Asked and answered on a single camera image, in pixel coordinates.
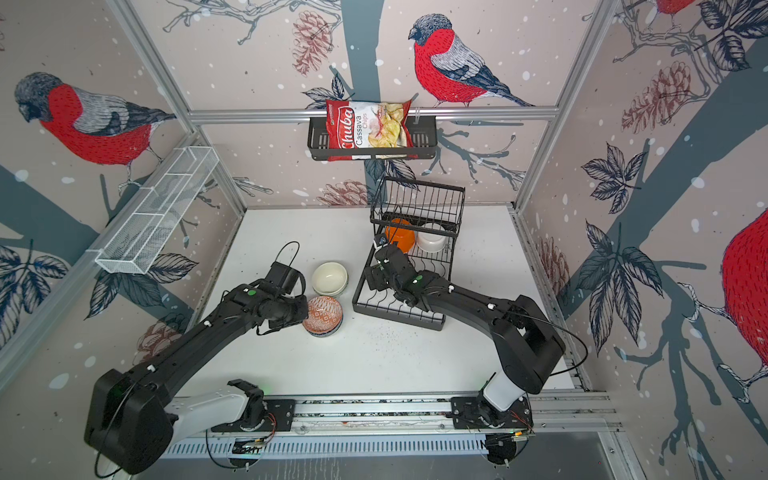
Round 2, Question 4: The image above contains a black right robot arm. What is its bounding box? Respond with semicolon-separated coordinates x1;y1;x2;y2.
363;245;565;412

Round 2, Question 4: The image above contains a white ceramic bowl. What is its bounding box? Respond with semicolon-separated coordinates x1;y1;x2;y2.
416;222;448;254

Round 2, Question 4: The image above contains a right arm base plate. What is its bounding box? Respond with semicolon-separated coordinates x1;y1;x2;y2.
446;395;533;431

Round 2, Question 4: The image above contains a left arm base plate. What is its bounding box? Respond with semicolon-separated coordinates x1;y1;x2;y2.
212;398;296;434

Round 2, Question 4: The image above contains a black wall basket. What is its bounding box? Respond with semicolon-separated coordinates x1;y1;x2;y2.
307;116;437;161

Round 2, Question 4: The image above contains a cream ceramic bowl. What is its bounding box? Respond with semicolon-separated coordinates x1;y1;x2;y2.
311;261;349;297

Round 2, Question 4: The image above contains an aluminium mounting rail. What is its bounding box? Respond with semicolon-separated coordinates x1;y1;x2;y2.
128;391;622;436

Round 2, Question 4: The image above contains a red patterned bowl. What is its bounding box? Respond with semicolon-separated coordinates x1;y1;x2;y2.
302;296;343;337

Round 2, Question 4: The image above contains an orange plastic bowl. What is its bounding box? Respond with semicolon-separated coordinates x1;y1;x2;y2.
385;218;416;254

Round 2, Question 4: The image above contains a black wire dish rack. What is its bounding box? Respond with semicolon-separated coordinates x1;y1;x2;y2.
352;175;465;331

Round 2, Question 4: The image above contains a red cassava chips bag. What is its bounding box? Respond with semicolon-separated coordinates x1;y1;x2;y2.
326;100;413;150

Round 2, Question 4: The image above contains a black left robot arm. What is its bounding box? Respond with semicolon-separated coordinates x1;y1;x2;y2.
84;262;308;474

